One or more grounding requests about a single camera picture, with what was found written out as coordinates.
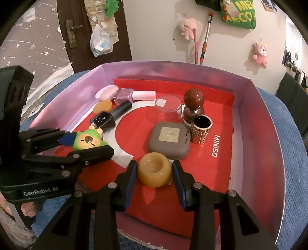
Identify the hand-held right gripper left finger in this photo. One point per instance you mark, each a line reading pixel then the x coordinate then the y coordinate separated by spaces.
pixel 130 185

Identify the black nail polish bottle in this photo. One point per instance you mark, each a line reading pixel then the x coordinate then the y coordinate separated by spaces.
pixel 103 121

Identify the pink earbud case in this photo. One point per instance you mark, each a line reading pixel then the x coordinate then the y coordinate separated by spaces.
pixel 105 92

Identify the clear hanging pocket organizer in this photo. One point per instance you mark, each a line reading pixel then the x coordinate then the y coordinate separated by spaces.
pixel 92 12

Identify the bottle with brown ball cap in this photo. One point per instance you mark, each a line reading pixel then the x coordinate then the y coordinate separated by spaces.
pixel 193 98

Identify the lilac cardboard box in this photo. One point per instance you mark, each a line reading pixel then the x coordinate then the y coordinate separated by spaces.
pixel 259 144

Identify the row of small desk trinkets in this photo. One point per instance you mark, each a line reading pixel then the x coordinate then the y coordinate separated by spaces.
pixel 303 79

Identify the blue fleece table cover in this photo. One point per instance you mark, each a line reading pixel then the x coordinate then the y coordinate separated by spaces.
pixel 296 180

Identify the pink plush toy white face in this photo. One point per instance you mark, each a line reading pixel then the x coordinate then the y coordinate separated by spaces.
pixel 260 55

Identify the wall photo print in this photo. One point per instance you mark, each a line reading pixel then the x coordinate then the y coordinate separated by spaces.
pixel 270 5

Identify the grey square case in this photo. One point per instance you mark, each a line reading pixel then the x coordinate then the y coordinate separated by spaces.
pixel 156 149

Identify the clear glass dish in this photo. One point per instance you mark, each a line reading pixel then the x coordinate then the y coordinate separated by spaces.
pixel 157 106

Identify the black hanging bag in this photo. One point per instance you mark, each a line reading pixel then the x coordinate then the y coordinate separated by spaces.
pixel 207 2

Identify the white plastic sheet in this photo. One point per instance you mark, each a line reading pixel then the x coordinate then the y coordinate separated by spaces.
pixel 57 77

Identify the black cloth covered table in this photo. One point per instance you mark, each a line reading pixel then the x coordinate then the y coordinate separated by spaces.
pixel 291 101

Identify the studded metallic cap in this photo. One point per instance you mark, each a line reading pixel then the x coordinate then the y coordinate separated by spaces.
pixel 201 135

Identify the small orange round puff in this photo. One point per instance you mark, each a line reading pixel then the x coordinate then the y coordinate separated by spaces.
pixel 103 107

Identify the person's left forearm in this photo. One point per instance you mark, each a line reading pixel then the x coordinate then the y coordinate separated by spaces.
pixel 9 230

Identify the brown door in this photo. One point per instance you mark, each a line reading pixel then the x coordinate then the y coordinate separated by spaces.
pixel 125 36

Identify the white plastic bag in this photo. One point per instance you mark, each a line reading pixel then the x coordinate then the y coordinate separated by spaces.
pixel 101 43

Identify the green bear figurine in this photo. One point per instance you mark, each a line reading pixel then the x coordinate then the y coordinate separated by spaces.
pixel 87 139

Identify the amber round jar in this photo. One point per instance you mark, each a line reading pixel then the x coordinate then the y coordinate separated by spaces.
pixel 146 178

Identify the green plush toy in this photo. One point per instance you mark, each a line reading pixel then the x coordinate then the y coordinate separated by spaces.
pixel 111 8

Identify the pink stick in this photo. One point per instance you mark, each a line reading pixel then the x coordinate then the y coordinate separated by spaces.
pixel 196 48

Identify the green printed bag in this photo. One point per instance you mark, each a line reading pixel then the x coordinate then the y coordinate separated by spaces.
pixel 243 16

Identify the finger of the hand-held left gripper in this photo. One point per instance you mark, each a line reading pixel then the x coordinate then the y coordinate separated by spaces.
pixel 67 139
pixel 96 155

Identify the person's left hand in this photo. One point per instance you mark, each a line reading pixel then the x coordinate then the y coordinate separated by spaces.
pixel 27 209

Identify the white card with round logo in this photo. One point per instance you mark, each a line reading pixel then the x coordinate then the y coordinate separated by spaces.
pixel 36 111

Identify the purple nail polish bottle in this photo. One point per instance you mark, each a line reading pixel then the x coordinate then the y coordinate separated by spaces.
pixel 124 96

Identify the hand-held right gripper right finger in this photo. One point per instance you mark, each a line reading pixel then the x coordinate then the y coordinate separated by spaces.
pixel 179 187

